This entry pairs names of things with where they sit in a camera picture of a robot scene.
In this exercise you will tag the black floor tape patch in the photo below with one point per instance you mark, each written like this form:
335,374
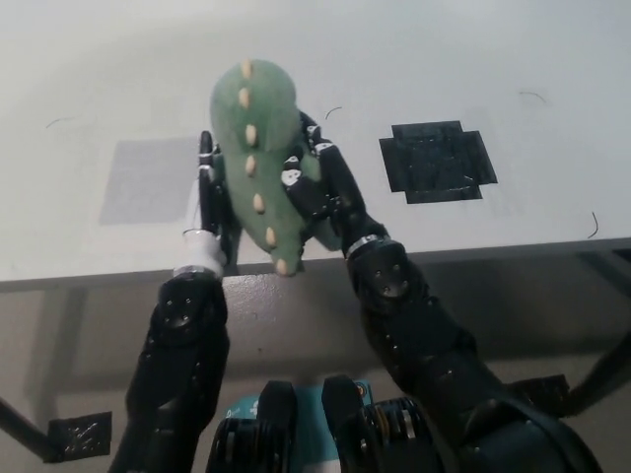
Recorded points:
81,438
542,391

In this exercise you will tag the green plush dinosaur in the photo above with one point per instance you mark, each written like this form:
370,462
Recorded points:
261,113

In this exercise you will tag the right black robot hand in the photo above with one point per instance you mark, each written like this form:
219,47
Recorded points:
335,197

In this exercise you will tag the grey tape square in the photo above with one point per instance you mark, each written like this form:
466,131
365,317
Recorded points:
143,182

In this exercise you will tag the black tape cross patch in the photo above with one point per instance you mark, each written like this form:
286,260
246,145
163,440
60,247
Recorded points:
436,162

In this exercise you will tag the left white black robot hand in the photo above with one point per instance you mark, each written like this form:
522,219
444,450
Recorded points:
207,246

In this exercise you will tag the black table leg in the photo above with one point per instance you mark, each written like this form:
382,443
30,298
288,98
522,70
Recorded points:
22,426
601,374

